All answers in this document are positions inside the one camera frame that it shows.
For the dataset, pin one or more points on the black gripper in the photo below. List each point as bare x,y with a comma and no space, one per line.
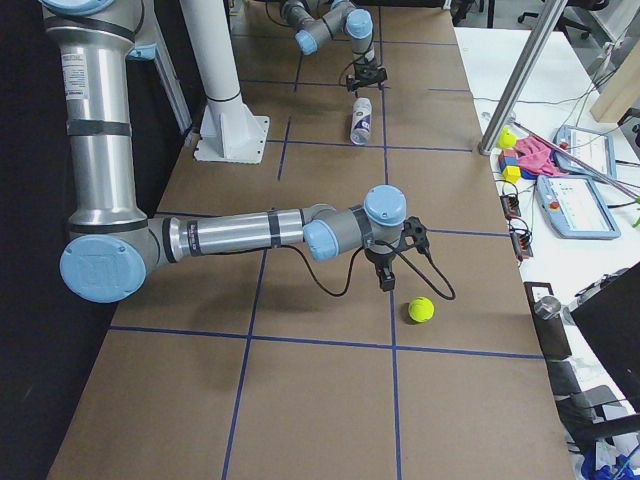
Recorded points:
381,259
364,67

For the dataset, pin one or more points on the white tennis ball can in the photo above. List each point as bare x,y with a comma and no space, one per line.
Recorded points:
360,131

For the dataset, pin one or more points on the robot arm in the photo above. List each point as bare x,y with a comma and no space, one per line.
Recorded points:
318,22
114,246

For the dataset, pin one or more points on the yellow tennis ball far right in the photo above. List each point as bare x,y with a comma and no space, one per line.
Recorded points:
421,309

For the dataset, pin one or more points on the orange relay board near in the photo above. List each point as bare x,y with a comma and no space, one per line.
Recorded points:
521,241

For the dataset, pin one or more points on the orange relay board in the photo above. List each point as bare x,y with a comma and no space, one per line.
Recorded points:
510,206
521,241

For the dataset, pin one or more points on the orange relay board far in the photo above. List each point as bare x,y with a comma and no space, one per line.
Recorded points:
510,206

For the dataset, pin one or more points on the yellow cube block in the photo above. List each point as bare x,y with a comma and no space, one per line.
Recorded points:
511,173

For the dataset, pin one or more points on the steel cylinder weight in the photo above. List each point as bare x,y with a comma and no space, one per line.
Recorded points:
547,308

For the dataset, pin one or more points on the pink cloth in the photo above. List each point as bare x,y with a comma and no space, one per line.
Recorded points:
534,157

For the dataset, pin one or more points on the near teach pendant tablet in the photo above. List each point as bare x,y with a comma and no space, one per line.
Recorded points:
574,208

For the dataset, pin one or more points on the teach pendant tablet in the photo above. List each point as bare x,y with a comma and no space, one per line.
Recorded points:
593,148
574,208

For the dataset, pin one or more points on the black monitor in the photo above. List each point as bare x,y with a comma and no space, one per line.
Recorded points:
609,322

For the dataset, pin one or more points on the far teach pendant tablet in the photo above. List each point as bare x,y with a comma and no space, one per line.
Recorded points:
593,148

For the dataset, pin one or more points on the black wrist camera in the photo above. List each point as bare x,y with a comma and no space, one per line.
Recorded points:
414,235

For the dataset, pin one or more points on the white camera mast with base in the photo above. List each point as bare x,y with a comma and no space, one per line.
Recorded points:
229,131

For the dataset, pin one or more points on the aluminium frame post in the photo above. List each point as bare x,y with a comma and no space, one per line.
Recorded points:
532,49

